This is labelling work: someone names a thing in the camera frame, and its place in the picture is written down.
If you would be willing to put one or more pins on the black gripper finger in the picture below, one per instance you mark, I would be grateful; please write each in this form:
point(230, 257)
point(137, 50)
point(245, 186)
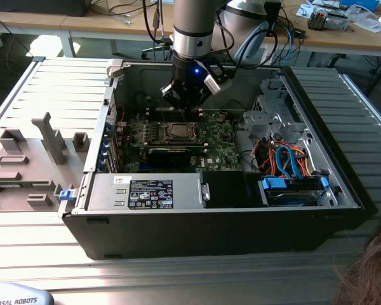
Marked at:
point(174, 95)
point(199, 98)

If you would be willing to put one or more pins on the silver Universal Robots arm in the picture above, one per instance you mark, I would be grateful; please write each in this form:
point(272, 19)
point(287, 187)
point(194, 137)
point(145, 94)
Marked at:
point(192, 28)

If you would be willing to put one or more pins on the CPU socket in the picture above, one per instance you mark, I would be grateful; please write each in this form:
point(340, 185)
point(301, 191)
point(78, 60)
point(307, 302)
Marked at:
point(164, 139)

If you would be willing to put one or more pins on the CPU cooler with fan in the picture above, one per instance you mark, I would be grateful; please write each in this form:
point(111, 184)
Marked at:
point(320, 20)

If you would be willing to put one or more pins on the green motherboard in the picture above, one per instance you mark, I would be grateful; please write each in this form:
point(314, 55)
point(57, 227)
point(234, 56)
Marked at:
point(222, 149)

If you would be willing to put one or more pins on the black graphics card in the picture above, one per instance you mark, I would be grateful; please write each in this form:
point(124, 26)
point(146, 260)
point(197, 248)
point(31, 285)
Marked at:
point(169, 157)

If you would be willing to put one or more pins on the silver metal drive cage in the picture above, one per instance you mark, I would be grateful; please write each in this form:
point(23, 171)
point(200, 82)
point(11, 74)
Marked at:
point(273, 119)

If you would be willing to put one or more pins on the wooden desk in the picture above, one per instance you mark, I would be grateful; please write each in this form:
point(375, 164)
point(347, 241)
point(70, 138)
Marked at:
point(114, 23)
point(336, 39)

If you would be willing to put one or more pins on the black rating label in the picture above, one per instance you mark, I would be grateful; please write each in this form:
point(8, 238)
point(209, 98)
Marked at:
point(150, 193)

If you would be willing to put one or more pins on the silver power supply unit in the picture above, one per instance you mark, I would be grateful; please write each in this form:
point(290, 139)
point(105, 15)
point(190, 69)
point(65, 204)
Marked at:
point(108, 190)

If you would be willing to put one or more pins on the hard disk in blue carrier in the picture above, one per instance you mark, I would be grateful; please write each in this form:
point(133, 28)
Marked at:
point(292, 198)

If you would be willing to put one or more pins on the black open PC case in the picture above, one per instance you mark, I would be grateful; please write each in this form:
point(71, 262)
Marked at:
point(190, 235)

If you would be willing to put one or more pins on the blue case latch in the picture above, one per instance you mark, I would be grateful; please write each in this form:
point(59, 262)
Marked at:
point(66, 195)

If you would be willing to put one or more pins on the black device box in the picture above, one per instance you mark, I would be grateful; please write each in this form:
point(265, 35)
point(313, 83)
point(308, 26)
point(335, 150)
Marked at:
point(38, 8)

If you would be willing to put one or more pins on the grey parts rack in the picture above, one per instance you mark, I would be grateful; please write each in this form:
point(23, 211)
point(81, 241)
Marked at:
point(35, 178)

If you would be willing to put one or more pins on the blue cardboard box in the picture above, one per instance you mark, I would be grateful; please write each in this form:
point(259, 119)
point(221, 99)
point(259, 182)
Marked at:
point(362, 4)

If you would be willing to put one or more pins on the person's brown haired head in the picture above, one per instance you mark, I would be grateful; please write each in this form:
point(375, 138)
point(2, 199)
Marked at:
point(371, 270)

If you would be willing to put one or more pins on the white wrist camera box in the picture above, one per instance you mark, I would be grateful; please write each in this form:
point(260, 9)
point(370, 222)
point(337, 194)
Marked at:
point(216, 84)

